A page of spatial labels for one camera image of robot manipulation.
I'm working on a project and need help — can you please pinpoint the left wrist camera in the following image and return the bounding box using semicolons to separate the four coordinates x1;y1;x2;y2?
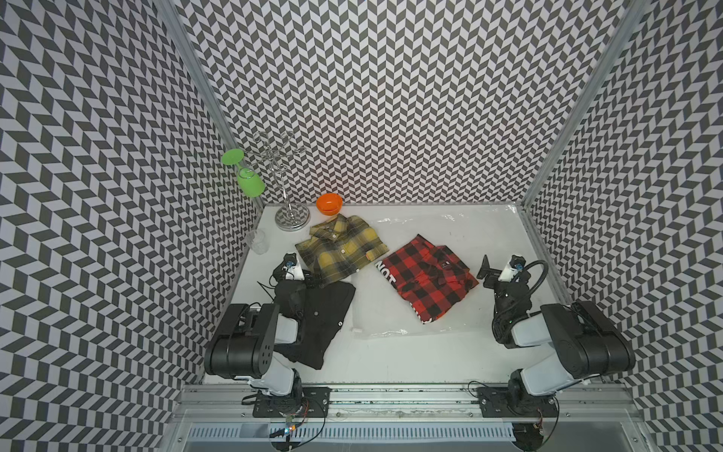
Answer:
282;253;305;281

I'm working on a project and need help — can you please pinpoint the aluminium front rail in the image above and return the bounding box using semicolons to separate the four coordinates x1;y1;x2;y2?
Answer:
171;382;643;423

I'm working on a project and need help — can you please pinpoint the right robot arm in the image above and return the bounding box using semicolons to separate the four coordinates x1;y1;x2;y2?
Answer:
477;254;636;412

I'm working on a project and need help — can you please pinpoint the orange bowl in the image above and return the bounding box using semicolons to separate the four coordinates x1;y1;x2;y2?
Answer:
316;193;344;217

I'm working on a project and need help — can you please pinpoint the red black plaid shirt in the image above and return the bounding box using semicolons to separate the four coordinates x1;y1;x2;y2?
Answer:
375;235;478;324

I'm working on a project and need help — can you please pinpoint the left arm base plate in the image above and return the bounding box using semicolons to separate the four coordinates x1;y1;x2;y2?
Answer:
252;386;331;418

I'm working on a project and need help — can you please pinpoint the clear plastic vacuum bag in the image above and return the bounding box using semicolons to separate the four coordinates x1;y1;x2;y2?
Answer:
351;205;538;339

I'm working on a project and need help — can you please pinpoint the chrome glass holder stand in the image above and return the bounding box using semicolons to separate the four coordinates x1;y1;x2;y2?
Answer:
253;131;311;233

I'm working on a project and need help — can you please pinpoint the black folded shirt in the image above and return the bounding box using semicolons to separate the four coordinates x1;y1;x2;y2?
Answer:
274;281;356;370

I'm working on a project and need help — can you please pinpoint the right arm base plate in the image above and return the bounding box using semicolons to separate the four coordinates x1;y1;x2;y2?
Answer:
476;386;559;418

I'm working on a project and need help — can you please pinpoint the green plastic wine glass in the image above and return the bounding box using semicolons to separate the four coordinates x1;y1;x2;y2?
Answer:
221;149;265;199

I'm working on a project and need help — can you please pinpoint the yellow plaid shirt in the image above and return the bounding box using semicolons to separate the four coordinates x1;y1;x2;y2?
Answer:
295;214;389;286

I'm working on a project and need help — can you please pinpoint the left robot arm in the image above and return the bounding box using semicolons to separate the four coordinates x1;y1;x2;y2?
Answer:
203;280;308;407

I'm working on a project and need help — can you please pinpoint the clear glass cup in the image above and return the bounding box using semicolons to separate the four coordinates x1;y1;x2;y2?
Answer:
245;229;269;255

